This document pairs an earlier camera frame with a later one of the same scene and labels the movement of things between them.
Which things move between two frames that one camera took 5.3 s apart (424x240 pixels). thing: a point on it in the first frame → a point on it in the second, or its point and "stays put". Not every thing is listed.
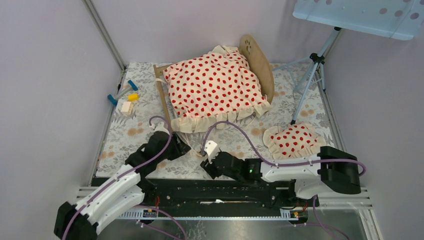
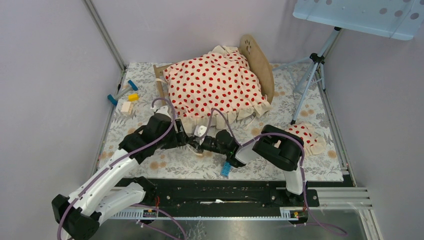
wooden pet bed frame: [255, 52] stays put
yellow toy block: [133, 97] stays put
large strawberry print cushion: [216, 87] stays put
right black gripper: [210, 168] → [198, 144]
